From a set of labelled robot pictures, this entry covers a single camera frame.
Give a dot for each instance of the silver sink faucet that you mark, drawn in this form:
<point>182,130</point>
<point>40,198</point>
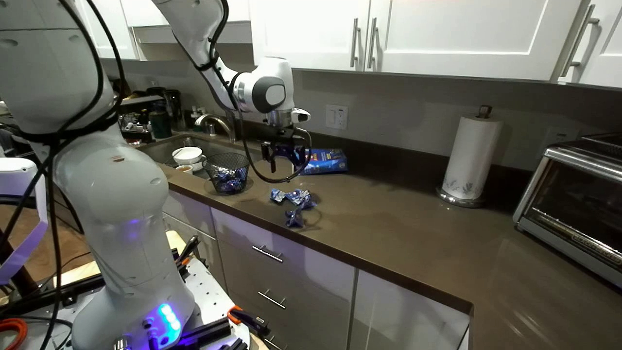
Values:
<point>213,122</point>

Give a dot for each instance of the white paper towel roll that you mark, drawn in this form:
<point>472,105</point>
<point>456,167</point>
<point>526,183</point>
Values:
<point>470,155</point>

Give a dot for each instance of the silver toaster oven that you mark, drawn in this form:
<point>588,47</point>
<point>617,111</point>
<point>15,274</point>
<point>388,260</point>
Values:
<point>571,206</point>

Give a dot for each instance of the black marker pen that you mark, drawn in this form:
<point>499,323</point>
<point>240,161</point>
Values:
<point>190,249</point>

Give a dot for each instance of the blue snack pack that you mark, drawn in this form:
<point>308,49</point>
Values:
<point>227,175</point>
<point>279,194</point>
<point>302,198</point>
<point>295,218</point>

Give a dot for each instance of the white upper cabinet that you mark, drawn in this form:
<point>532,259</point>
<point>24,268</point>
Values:
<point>440,31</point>

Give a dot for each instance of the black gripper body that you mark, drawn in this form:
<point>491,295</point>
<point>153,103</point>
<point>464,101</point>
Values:
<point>287,136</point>

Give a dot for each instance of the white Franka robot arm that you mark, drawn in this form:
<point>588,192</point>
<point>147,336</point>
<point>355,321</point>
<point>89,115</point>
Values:
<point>118,194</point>

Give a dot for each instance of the white wall outlet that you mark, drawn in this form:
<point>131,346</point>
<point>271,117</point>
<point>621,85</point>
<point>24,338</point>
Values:
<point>337,117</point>

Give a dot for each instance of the dark coffee machine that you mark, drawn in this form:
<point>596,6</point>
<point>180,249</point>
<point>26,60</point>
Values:
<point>157,113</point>

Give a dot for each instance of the white bowl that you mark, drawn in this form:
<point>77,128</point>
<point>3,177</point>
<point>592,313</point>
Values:
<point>188,157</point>

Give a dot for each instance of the white lower cabinet drawers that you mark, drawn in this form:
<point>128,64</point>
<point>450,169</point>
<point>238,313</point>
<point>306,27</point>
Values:
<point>285,278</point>

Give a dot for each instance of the blue cardboard snack box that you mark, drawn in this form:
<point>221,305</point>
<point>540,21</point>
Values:
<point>326,159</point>

